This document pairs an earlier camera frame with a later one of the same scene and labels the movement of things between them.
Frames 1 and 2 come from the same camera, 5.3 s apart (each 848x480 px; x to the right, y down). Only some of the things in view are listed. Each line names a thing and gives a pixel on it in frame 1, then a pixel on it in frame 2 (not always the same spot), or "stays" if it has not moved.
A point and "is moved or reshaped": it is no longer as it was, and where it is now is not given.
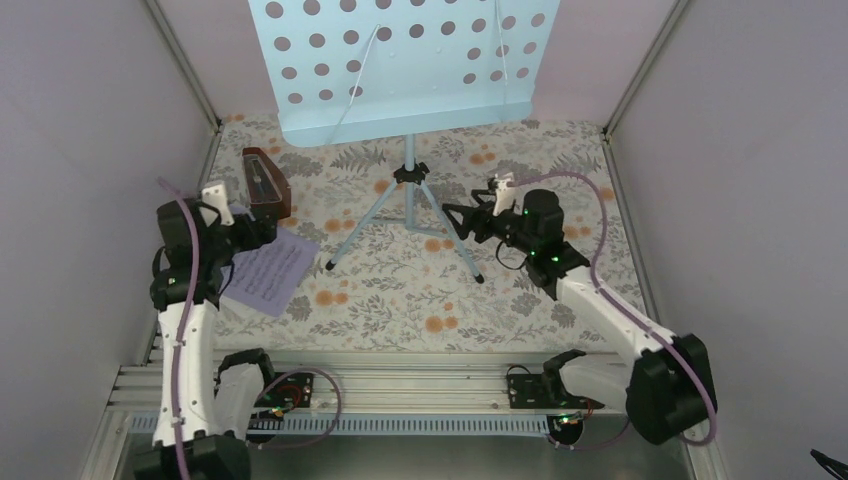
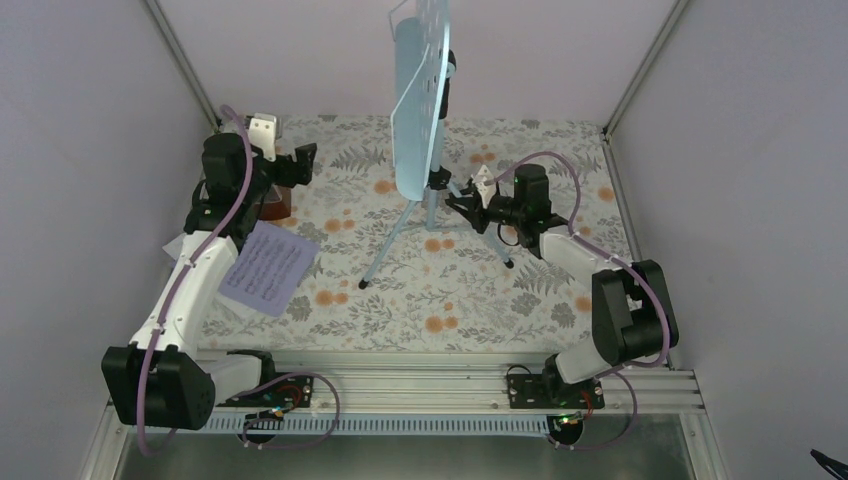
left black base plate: (292, 390) stays
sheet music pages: (267, 277) stays
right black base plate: (544, 391) stays
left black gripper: (253, 240) -> (304, 164)
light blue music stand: (354, 70) is moved or reshaped
